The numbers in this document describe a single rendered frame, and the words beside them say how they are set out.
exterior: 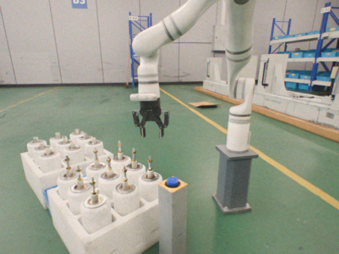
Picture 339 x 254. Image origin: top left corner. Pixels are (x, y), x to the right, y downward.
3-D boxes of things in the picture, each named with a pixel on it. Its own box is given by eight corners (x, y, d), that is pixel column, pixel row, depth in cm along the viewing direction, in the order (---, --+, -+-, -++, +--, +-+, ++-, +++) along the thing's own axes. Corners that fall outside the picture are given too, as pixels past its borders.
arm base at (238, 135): (239, 145, 108) (243, 111, 102) (250, 152, 99) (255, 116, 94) (222, 146, 106) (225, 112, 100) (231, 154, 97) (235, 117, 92)
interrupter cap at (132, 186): (116, 196, 75) (116, 194, 75) (114, 185, 82) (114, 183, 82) (137, 192, 78) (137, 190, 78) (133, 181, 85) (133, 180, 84)
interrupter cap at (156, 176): (158, 172, 92) (158, 170, 92) (161, 181, 85) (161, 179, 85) (140, 174, 90) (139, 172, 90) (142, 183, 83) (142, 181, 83)
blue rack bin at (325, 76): (332, 80, 541) (334, 71, 535) (347, 81, 506) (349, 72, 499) (315, 80, 531) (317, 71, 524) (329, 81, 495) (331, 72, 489)
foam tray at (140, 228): (128, 191, 122) (126, 162, 117) (177, 228, 95) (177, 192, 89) (53, 225, 97) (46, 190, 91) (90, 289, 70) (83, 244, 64)
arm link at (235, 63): (227, 37, 80) (255, 36, 76) (230, 87, 102) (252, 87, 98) (222, 54, 76) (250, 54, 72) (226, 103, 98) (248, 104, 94)
